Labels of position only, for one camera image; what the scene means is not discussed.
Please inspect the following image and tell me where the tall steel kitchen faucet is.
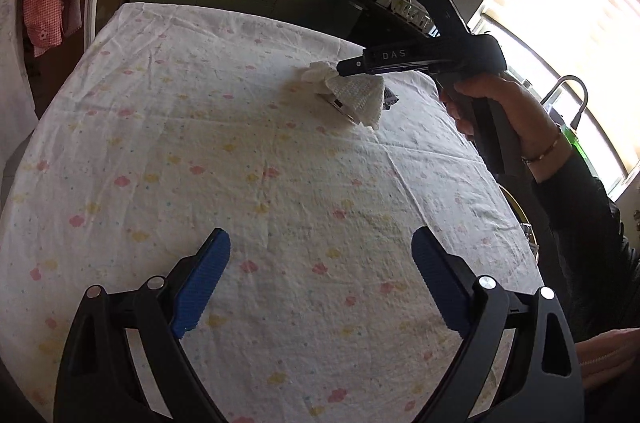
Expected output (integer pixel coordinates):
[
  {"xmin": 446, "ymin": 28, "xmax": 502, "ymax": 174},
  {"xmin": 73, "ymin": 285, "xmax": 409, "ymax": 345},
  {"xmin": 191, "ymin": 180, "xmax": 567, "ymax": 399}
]
[{"xmin": 542, "ymin": 74, "xmax": 590, "ymax": 129}]

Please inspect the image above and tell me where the thin wrist bracelet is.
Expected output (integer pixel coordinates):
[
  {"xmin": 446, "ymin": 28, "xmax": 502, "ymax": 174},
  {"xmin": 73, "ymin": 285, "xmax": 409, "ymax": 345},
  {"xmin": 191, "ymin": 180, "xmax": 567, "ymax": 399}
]
[{"xmin": 521, "ymin": 126, "xmax": 568, "ymax": 164}]

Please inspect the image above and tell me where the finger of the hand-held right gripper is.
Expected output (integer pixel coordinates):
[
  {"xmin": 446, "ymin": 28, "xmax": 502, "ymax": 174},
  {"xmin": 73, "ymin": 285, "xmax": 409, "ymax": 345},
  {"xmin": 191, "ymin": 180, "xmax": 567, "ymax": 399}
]
[{"xmin": 336, "ymin": 56, "xmax": 371, "ymax": 78}]

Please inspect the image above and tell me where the yellow rimmed bin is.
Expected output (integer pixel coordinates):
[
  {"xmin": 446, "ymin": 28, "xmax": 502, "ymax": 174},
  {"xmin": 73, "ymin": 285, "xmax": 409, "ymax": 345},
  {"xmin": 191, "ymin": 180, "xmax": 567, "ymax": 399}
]
[{"xmin": 500, "ymin": 183, "xmax": 541, "ymax": 254}]

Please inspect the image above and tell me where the white floral tablecloth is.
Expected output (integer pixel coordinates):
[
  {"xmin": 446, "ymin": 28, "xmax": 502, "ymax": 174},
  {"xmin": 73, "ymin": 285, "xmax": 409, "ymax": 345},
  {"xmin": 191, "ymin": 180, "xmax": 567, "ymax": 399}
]
[{"xmin": 0, "ymin": 2, "xmax": 543, "ymax": 423}]

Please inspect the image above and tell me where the dish rack with plates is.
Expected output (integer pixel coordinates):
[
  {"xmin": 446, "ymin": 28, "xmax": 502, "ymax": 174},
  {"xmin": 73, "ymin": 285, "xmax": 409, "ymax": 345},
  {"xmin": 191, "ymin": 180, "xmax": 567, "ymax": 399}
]
[{"xmin": 382, "ymin": 0, "xmax": 443, "ymax": 39}]

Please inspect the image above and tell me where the person's leg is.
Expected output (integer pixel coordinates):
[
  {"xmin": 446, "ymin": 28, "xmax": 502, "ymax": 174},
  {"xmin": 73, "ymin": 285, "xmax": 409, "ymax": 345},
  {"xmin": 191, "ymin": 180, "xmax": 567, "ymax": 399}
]
[{"xmin": 580, "ymin": 329, "xmax": 640, "ymax": 391}]

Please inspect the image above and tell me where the kitchen window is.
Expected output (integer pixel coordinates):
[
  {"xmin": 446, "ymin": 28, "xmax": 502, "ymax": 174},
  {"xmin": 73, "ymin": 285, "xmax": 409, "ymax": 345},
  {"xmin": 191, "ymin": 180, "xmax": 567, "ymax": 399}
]
[{"xmin": 467, "ymin": 0, "xmax": 640, "ymax": 199}]

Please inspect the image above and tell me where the white foam net item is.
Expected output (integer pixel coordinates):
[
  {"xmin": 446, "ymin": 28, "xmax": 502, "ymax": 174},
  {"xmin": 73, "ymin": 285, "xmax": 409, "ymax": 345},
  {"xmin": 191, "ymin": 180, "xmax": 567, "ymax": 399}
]
[{"xmin": 299, "ymin": 60, "xmax": 386, "ymax": 131}]

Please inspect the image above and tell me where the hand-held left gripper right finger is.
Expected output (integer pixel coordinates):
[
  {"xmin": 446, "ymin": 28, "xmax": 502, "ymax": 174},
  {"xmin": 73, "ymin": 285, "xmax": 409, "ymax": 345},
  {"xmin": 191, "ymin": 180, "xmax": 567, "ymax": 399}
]
[{"xmin": 411, "ymin": 225, "xmax": 585, "ymax": 423}]

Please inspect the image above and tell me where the person's right forearm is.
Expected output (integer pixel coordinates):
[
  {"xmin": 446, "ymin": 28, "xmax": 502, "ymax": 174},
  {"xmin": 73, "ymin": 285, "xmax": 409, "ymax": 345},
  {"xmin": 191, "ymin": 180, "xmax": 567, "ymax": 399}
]
[{"xmin": 520, "ymin": 123, "xmax": 640, "ymax": 339}]

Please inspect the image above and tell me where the person's right hand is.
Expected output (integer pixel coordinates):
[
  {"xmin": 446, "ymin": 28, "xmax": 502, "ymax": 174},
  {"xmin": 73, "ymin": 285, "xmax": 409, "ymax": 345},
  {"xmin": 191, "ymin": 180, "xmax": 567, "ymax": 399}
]
[{"xmin": 442, "ymin": 73, "xmax": 571, "ymax": 164}]

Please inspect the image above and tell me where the green bottle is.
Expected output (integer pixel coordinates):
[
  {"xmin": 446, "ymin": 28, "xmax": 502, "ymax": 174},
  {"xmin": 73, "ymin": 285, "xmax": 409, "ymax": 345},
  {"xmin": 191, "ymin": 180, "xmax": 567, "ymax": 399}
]
[{"xmin": 562, "ymin": 123, "xmax": 584, "ymax": 154}]

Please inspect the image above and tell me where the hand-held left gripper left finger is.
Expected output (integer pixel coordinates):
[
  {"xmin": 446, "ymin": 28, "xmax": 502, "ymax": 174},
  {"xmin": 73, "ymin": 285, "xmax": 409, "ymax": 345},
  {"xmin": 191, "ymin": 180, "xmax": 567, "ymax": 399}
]
[{"xmin": 54, "ymin": 228, "xmax": 232, "ymax": 423}]

